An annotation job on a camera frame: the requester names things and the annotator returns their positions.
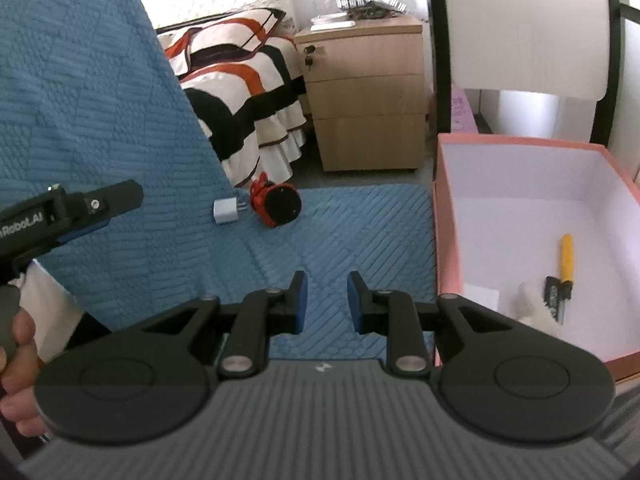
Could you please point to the wooden bedside cabinet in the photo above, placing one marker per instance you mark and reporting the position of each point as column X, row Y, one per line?
column 365, row 100

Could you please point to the cabinet keys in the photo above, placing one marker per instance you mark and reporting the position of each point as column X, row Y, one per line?
column 310, row 55

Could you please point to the small white charger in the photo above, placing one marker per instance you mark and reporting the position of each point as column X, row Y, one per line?
column 225, row 212

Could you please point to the striped bed blanket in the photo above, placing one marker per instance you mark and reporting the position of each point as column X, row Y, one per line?
column 225, row 70

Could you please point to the pink cardboard box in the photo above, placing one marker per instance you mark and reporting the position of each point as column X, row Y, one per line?
column 525, row 185

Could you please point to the pink paper bag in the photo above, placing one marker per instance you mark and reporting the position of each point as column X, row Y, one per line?
column 461, row 110

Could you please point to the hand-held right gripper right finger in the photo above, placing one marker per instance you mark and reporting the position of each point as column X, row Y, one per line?
column 356, row 305

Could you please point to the beige chair with black frame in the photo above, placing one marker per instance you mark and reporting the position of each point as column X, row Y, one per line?
column 525, row 25

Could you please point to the white remote control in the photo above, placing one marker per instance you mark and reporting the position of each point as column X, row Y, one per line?
column 332, row 24

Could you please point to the person's left hand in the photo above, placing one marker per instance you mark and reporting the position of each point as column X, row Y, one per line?
column 17, row 375

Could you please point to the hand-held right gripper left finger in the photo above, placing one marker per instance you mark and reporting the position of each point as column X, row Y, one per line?
column 298, row 305

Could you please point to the red and black toy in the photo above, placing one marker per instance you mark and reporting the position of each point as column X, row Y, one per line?
column 280, row 205

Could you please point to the blue textured blanket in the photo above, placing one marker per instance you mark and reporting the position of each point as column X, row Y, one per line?
column 75, row 85

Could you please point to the black flash drive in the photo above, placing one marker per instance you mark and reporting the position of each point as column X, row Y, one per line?
column 552, row 292

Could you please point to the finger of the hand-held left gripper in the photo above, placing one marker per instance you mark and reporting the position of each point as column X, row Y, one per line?
column 115, row 197

